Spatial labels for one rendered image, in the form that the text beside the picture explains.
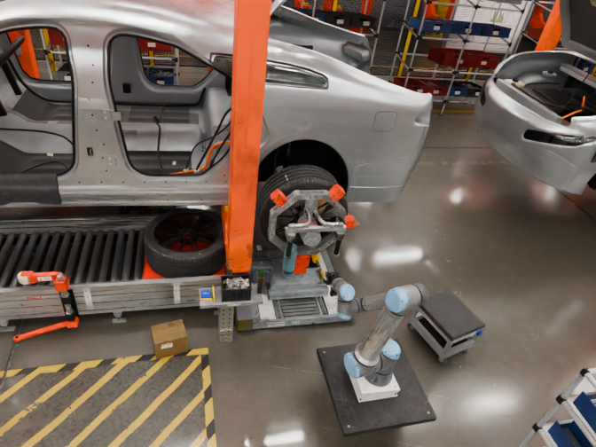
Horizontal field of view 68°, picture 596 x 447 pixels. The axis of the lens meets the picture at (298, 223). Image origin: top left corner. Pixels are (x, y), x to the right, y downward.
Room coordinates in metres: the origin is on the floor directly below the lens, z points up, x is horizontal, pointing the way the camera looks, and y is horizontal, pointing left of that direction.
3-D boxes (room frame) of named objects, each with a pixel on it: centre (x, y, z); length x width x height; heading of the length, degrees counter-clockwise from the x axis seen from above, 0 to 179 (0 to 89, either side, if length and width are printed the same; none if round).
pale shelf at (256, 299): (2.14, 0.39, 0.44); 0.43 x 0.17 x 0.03; 107
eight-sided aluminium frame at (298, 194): (2.54, -0.06, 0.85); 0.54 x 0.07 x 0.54; 107
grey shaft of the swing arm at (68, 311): (1.99, 1.49, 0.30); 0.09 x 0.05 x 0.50; 107
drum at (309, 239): (2.48, -0.08, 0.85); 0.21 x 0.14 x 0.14; 17
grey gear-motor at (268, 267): (2.69, 0.27, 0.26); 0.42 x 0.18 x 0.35; 17
